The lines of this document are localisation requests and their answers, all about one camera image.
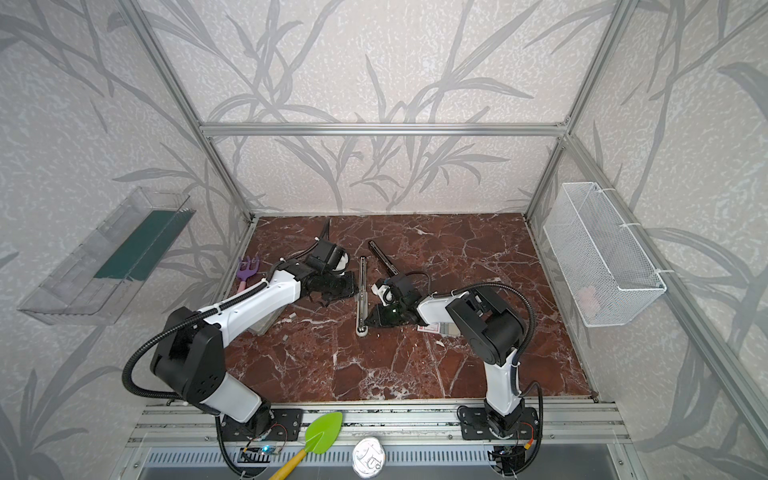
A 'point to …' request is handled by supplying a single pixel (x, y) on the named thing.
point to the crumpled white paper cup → (368, 457)
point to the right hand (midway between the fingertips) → (368, 313)
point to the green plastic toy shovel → (319, 437)
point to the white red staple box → (445, 328)
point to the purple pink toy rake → (244, 274)
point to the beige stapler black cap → (362, 317)
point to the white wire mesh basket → (608, 279)
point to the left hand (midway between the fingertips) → (363, 281)
